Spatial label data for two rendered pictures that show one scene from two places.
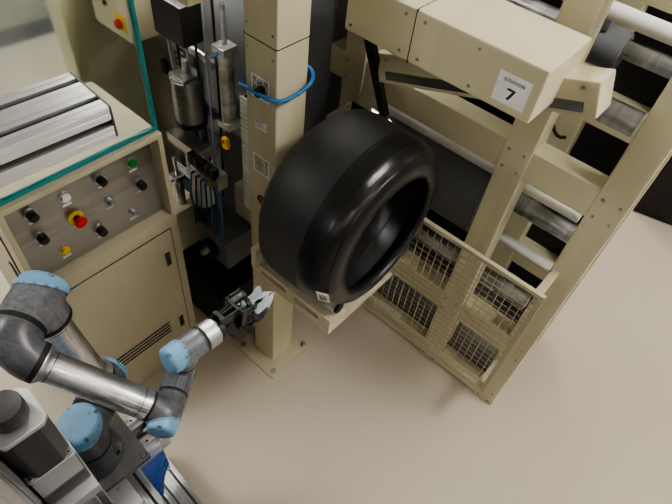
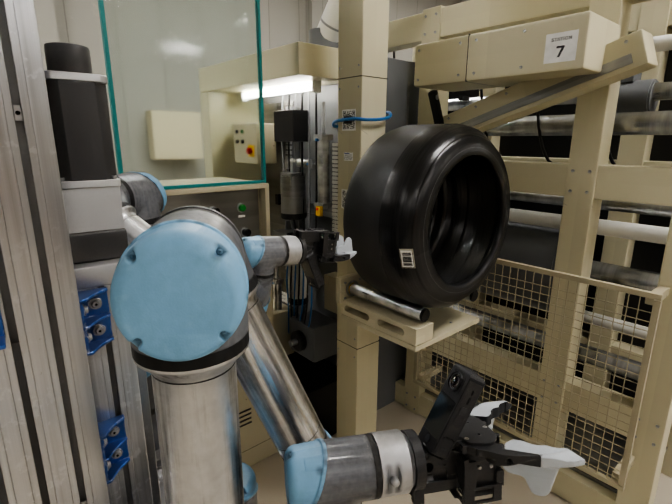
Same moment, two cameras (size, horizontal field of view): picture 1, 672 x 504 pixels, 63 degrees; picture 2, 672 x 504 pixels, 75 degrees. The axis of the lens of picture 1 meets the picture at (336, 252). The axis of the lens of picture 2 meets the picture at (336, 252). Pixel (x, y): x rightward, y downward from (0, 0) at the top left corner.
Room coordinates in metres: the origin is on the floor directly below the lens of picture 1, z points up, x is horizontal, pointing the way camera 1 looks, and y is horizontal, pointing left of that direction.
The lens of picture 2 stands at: (-0.26, -0.08, 1.44)
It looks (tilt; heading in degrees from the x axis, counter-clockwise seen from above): 14 degrees down; 14
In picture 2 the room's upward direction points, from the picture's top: straight up
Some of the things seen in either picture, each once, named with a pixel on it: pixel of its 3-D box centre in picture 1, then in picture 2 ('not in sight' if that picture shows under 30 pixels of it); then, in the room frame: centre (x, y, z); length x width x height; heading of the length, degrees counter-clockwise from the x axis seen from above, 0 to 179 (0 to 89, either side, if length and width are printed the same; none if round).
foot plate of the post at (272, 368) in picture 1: (273, 344); not in sight; (1.41, 0.25, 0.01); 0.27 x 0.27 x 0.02; 55
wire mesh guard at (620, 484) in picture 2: (417, 283); (508, 348); (1.42, -0.35, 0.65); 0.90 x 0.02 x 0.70; 55
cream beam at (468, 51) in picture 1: (459, 33); (506, 59); (1.45, -0.25, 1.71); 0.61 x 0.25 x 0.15; 55
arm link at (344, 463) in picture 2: not in sight; (330, 473); (0.18, 0.04, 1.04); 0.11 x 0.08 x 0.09; 116
